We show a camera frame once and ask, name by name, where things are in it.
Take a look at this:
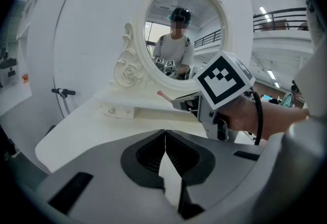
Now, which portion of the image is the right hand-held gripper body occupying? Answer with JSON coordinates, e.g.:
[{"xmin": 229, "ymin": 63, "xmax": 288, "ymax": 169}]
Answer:
[{"xmin": 196, "ymin": 50, "xmax": 256, "ymax": 142}]

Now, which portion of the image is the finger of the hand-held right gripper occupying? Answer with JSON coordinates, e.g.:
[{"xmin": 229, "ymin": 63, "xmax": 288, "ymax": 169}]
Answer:
[{"xmin": 171, "ymin": 92, "xmax": 202, "ymax": 117}]

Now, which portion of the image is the white drawer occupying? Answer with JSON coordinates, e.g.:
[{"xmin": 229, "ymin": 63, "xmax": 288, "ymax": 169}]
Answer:
[{"xmin": 98, "ymin": 97, "xmax": 199, "ymax": 123}]

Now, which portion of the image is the white vanity table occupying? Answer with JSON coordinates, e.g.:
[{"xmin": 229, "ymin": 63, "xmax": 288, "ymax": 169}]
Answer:
[{"xmin": 34, "ymin": 89, "xmax": 256, "ymax": 175}]

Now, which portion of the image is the white ornate oval mirror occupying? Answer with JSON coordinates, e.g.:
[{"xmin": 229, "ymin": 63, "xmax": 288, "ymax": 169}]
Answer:
[{"xmin": 109, "ymin": 0, "xmax": 233, "ymax": 94}]

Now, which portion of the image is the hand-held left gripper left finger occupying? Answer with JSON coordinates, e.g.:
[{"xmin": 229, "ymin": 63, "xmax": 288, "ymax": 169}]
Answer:
[{"xmin": 35, "ymin": 129, "xmax": 180, "ymax": 224}]

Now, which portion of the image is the person's right forearm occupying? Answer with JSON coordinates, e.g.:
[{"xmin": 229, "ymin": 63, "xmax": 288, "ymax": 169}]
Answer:
[{"xmin": 223, "ymin": 95, "xmax": 310, "ymax": 142}]

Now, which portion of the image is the pink-tipped makeup brush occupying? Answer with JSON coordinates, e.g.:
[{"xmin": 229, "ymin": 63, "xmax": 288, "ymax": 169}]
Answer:
[{"xmin": 156, "ymin": 90, "xmax": 174, "ymax": 103}]

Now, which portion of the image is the black handle on white pole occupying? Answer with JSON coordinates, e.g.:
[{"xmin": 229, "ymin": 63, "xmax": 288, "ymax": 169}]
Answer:
[{"xmin": 51, "ymin": 87, "xmax": 77, "ymax": 119}]

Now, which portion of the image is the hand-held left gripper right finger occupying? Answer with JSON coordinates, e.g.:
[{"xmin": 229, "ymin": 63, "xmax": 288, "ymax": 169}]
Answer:
[{"xmin": 165, "ymin": 129, "xmax": 267, "ymax": 220}]

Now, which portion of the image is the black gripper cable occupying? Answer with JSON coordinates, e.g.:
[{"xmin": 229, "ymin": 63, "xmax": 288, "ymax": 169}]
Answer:
[{"xmin": 251, "ymin": 89, "xmax": 264, "ymax": 146}]

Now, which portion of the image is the ceiling strip light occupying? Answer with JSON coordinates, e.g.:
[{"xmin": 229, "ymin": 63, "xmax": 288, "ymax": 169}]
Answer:
[
  {"xmin": 259, "ymin": 6, "xmax": 272, "ymax": 23},
  {"xmin": 266, "ymin": 69, "xmax": 281, "ymax": 88}
]

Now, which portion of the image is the black balcony railing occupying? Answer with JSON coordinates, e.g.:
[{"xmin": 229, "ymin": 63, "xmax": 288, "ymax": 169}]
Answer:
[{"xmin": 252, "ymin": 7, "xmax": 308, "ymax": 33}]

